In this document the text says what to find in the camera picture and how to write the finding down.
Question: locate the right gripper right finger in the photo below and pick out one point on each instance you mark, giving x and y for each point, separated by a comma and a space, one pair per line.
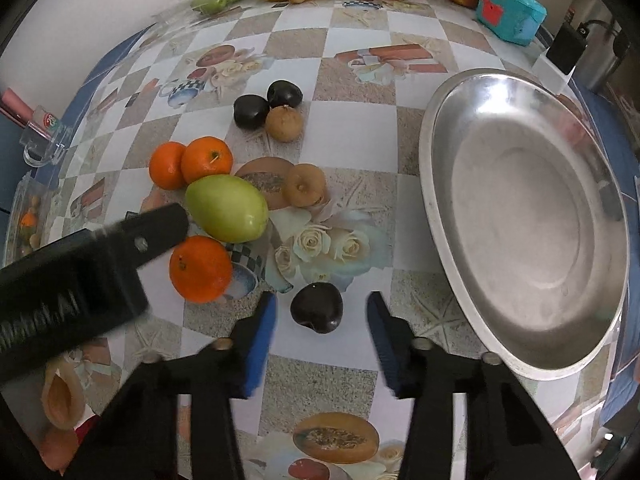
416, 368

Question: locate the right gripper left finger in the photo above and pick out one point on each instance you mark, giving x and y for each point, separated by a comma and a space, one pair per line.
229, 368

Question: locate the dark plum front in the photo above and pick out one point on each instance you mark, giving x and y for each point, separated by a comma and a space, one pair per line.
319, 307

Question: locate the dark plum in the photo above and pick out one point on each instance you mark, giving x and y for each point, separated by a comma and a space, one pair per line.
319, 307
250, 111
284, 93

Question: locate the green mango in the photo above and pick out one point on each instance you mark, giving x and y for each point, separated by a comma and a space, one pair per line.
227, 208

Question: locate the brown sapota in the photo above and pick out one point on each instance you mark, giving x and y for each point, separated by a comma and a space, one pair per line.
284, 124
304, 186

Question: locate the orange tangerine with stem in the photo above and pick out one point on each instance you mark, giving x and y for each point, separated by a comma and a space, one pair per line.
204, 157

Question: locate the clear plastic fruit box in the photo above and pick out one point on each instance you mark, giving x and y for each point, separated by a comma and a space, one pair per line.
28, 216

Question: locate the clear glass mug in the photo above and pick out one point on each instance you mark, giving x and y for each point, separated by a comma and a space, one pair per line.
45, 139

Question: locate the steel oval tray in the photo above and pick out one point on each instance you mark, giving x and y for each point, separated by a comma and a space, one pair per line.
527, 219

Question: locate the floral plastic tablecloth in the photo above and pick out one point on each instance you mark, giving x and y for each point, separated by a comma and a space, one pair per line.
367, 70

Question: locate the brown sapota by plums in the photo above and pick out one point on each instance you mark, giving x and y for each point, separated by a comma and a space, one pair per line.
284, 124

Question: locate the dark plum left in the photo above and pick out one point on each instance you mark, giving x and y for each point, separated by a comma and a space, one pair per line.
250, 111

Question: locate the dark plum right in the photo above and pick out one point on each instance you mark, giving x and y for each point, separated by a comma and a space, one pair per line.
284, 93

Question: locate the black charger on white base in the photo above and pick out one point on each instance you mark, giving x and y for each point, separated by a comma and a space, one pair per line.
555, 66

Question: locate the steel thermos flask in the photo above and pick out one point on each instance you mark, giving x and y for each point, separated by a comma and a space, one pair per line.
606, 42

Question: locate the teal plastic box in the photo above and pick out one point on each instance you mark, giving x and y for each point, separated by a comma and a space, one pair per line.
514, 21

